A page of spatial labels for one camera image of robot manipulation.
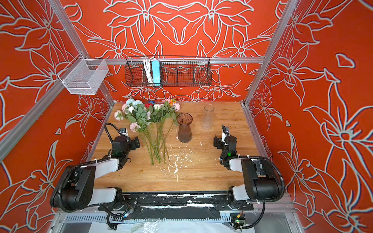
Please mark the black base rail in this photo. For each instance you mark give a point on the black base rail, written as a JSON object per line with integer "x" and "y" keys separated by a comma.
{"x": 186, "y": 205}

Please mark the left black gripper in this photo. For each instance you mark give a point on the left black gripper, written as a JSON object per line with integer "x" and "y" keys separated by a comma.
{"x": 133, "y": 142}

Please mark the white mesh wall basket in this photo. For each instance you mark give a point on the white mesh wall basket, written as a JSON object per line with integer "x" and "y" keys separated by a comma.
{"x": 81, "y": 78}

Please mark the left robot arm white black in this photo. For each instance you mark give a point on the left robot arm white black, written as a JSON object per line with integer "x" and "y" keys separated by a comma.
{"x": 76, "y": 189}

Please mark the pink white flower bunch left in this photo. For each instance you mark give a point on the pink white flower bunch left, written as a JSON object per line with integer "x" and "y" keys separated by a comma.
{"x": 136, "y": 112}

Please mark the light blue box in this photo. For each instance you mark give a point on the light blue box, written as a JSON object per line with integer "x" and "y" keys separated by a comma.
{"x": 156, "y": 72}

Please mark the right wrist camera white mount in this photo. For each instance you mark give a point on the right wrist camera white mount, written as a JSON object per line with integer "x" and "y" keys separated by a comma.
{"x": 224, "y": 134}

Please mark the black wire wall basket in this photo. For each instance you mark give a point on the black wire wall basket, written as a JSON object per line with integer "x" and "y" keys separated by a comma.
{"x": 175, "y": 71}

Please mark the clear frosted glass vase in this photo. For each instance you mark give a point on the clear frosted glass vase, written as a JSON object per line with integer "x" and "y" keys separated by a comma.
{"x": 208, "y": 117}

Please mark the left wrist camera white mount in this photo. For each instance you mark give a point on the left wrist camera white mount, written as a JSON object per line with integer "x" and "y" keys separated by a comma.
{"x": 123, "y": 131}

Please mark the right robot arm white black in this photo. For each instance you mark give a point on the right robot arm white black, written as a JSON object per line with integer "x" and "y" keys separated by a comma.
{"x": 263, "y": 181}

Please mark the brown ribbed glass vase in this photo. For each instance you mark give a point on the brown ribbed glass vase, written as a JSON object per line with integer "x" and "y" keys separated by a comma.
{"x": 184, "y": 132}

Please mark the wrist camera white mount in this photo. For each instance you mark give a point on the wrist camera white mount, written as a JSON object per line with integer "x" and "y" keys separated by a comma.
{"x": 224, "y": 134}
{"x": 123, "y": 131}

